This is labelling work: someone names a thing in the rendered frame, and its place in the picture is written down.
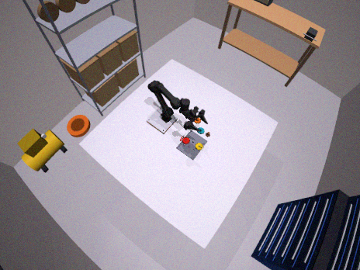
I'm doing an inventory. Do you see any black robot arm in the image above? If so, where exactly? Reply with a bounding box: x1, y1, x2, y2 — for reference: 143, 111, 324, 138
147, 80, 199, 123

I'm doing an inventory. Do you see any teal gear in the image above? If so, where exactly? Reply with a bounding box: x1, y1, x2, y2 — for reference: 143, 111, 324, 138
197, 127, 205, 134

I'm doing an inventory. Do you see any yellow gear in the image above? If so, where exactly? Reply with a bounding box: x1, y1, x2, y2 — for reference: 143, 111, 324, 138
195, 143, 203, 150

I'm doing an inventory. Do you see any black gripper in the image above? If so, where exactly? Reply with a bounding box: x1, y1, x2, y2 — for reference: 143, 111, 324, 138
184, 109, 208, 131

